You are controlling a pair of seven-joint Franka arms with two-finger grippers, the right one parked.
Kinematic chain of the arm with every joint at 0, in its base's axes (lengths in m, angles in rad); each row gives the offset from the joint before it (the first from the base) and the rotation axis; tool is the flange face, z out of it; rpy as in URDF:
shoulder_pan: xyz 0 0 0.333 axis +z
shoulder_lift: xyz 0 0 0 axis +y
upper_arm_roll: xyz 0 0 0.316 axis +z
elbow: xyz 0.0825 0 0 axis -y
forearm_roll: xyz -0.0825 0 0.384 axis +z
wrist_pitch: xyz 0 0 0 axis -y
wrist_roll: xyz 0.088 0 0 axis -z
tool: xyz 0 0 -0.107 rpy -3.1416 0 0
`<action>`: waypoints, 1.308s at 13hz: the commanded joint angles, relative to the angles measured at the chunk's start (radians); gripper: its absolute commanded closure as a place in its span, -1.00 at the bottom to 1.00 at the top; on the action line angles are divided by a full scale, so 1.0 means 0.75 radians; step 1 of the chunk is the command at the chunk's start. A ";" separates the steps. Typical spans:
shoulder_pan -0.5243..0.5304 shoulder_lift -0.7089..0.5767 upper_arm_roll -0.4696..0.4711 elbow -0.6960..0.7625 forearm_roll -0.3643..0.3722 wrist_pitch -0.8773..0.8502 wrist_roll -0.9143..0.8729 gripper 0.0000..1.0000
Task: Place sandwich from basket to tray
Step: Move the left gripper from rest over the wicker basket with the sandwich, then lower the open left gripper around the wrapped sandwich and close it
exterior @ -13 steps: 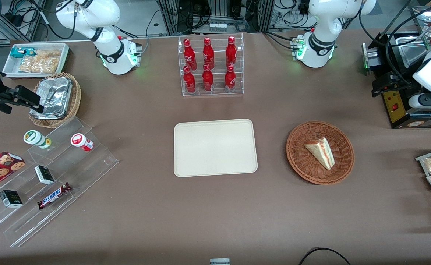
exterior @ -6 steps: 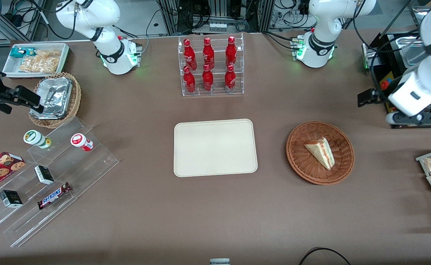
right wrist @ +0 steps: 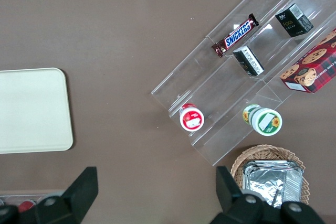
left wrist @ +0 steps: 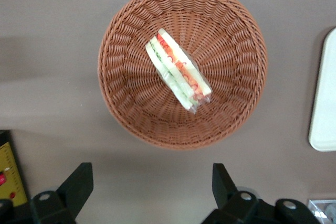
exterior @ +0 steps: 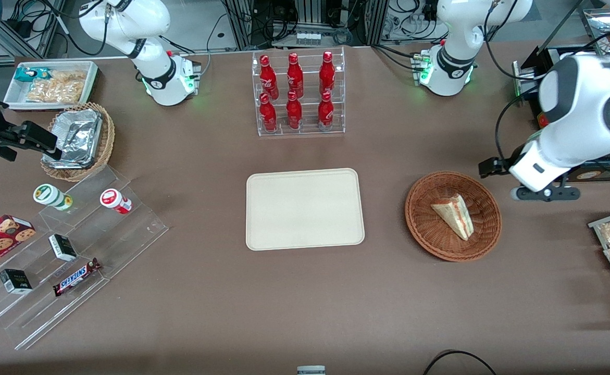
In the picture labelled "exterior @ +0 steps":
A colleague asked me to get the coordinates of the aluminium foil container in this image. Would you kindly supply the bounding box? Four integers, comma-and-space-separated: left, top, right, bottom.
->
43, 108, 102, 168

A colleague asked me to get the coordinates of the clear acrylic stepped display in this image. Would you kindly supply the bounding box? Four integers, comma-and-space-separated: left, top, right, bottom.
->
0, 166, 169, 351

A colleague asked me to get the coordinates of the green lidded cup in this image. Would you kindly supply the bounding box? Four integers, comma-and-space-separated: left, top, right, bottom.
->
33, 183, 73, 211

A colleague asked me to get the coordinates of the black food warmer cabinet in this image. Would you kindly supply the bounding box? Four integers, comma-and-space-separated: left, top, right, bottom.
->
512, 0, 610, 183

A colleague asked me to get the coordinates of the aluminium equipment rack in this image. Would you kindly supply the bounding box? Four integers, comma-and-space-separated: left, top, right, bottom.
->
221, 0, 389, 50

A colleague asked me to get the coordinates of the clear acrylic bottle rack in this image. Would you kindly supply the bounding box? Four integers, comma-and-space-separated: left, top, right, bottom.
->
252, 47, 346, 137

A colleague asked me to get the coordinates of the teal snack packet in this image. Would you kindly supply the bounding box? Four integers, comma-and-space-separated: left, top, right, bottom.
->
14, 67, 50, 83

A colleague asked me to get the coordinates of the brown wicker basket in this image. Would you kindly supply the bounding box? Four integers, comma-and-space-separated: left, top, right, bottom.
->
405, 171, 502, 262

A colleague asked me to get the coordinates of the small black carton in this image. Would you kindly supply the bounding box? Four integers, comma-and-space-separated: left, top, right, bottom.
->
0, 269, 33, 295
48, 234, 78, 261

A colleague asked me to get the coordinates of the triangular sandwich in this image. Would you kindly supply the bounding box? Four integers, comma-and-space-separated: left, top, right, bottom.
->
431, 194, 475, 241

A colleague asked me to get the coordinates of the red cola bottle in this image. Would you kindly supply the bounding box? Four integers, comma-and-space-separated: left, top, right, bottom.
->
258, 93, 278, 133
317, 91, 335, 131
319, 51, 336, 95
285, 90, 303, 130
259, 55, 279, 101
286, 53, 304, 98

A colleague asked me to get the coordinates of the red lidded cup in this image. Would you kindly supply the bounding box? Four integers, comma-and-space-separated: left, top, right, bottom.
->
100, 189, 132, 215

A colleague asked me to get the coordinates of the white rectangular snack bin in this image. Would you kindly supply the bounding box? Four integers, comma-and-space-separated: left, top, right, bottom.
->
4, 61, 99, 111

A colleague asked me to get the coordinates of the Snickers chocolate bar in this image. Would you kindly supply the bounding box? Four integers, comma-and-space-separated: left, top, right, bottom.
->
53, 258, 102, 297

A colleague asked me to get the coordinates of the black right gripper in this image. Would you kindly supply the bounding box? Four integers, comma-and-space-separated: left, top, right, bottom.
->
0, 121, 59, 161

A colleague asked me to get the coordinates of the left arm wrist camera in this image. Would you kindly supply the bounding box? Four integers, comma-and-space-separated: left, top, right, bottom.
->
479, 156, 512, 179

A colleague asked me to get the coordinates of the clear bag of chips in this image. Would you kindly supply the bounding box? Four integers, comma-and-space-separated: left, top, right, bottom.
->
26, 70, 88, 104

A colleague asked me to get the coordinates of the light wicker basket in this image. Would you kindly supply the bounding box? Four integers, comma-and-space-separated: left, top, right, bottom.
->
41, 102, 115, 182

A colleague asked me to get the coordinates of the beige plastic tray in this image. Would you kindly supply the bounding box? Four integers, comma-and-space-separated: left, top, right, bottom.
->
246, 168, 365, 252

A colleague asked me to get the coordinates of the black floor cable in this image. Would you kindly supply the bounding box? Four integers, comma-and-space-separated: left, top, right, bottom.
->
422, 350, 497, 375

